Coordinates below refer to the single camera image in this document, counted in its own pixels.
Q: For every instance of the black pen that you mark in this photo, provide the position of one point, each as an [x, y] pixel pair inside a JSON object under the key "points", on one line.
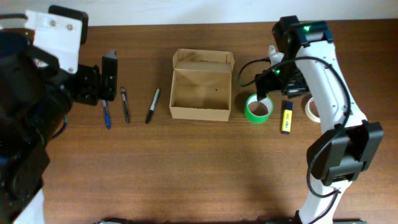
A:
{"points": [[125, 106]]}

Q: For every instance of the white tape roll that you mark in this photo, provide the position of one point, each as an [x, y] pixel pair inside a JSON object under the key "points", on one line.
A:
{"points": [[311, 110]]}

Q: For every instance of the blue pen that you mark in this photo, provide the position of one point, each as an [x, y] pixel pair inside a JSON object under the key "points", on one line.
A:
{"points": [[106, 114]]}

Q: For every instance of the yellow highlighter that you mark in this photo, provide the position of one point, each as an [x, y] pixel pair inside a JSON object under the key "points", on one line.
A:
{"points": [[286, 125]]}

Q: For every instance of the black marker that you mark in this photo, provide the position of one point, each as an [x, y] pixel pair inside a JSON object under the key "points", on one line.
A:
{"points": [[152, 106]]}

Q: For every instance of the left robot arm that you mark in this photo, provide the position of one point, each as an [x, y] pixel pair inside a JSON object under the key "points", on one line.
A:
{"points": [[36, 95]]}

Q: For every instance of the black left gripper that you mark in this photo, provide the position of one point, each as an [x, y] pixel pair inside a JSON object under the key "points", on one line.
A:
{"points": [[88, 84]]}

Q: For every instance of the open cardboard box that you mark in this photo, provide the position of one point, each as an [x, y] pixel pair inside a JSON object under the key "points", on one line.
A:
{"points": [[201, 85]]}

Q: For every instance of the green tape roll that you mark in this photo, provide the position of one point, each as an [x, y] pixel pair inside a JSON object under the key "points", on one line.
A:
{"points": [[258, 111]]}

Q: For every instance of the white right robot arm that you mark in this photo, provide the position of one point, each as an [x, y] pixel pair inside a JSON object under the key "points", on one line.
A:
{"points": [[306, 62]]}

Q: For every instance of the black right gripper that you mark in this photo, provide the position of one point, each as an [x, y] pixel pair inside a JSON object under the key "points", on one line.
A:
{"points": [[267, 82]]}

